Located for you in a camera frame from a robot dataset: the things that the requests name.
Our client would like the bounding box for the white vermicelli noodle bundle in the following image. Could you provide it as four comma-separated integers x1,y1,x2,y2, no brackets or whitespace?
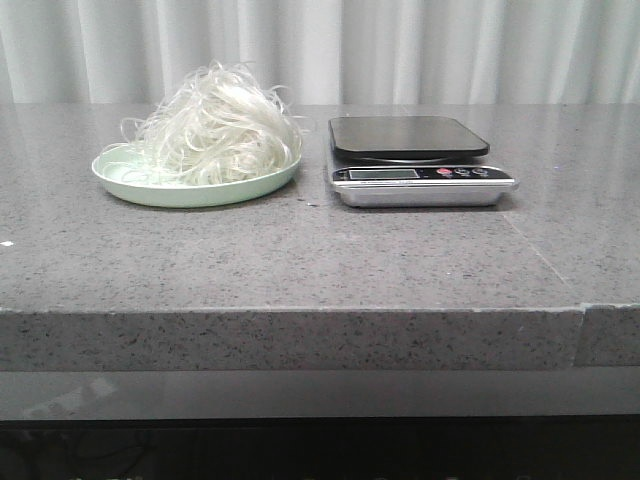
124,62,303,186

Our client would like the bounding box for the black silver kitchen scale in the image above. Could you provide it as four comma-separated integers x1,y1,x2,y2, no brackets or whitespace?
328,116,518,208

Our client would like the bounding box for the pale green round plate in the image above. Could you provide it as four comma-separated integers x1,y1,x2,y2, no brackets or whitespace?
91,146,300,209

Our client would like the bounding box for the white pleated curtain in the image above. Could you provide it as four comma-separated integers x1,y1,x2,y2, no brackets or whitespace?
1,1,639,104

